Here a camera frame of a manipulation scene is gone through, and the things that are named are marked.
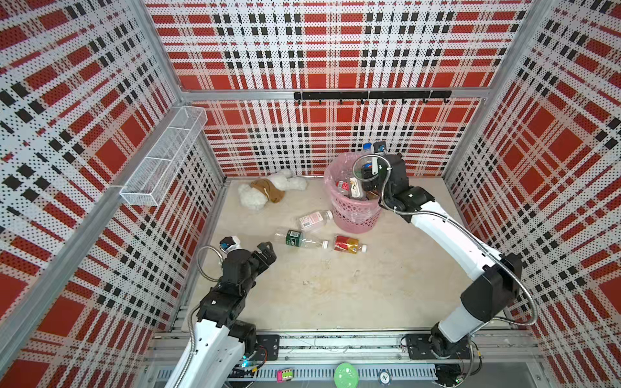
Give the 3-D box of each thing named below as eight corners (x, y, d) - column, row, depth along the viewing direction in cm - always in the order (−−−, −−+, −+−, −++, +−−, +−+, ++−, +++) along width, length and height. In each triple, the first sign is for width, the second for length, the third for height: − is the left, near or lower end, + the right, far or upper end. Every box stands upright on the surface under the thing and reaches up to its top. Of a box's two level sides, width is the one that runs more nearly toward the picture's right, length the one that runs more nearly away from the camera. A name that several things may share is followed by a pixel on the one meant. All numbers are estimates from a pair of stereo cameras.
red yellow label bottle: (332, 251, 97) (332, 245, 94) (335, 238, 101) (335, 233, 97) (365, 257, 95) (366, 252, 92) (367, 244, 99) (368, 239, 95)
